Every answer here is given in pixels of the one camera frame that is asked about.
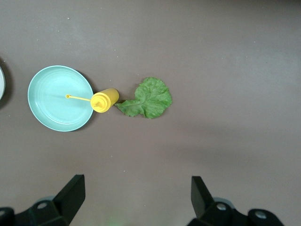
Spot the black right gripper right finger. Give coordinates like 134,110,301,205
188,176,286,226

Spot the green plate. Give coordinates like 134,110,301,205
27,65,95,132

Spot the green lettuce leaf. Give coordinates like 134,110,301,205
114,77,173,120

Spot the beige plate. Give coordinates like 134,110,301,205
0,63,6,101

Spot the yellow mustard squeeze bottle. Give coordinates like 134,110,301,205
65,88,120,114

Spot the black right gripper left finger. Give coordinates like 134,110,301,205
0,174,86,226

